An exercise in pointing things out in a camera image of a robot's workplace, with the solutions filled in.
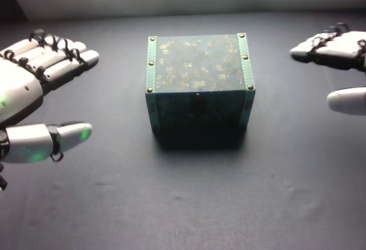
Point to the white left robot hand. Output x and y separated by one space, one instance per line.
20 95

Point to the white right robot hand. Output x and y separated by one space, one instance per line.
337 49

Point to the teal floral trunk box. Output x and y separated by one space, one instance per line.
200 67

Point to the grey table cloth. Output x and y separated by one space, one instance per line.
183 204

